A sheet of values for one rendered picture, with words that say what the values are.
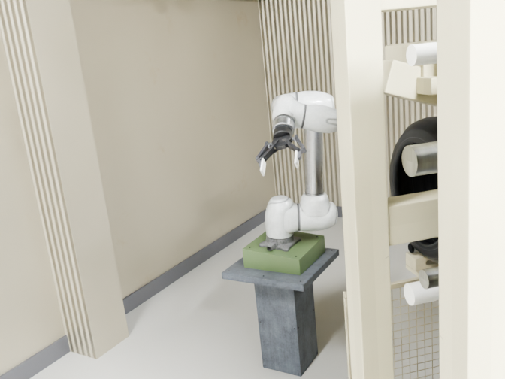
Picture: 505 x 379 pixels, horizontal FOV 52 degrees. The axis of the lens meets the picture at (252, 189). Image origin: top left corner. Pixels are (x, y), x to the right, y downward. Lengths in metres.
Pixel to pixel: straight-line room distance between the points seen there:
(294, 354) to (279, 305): 0.30
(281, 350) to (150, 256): 1.58
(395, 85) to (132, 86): 2.75
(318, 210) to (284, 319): 0.66
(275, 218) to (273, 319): 0.60
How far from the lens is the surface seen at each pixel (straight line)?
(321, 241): 3.00
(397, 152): 2.30
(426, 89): 1.60
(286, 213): 2.80
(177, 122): 4.45
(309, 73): 5.53
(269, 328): 3.08
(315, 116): 2.14
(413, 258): 2.41
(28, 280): 3.52
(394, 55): 1.79
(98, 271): 3.50
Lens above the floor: 1.80
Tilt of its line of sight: 15 degrees down
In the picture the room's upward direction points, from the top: 6 degrees counter-clockwise
